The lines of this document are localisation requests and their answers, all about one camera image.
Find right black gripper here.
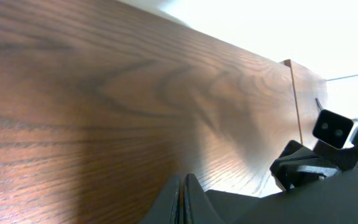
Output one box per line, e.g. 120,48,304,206
270,128,358,190

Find dark green open box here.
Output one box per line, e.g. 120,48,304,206
206,169,358,224

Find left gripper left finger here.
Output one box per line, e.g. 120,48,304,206
139,175,181,224

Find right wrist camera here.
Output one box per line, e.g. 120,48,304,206
313,110,358,149

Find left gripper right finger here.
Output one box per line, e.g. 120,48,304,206
183,174,224,224

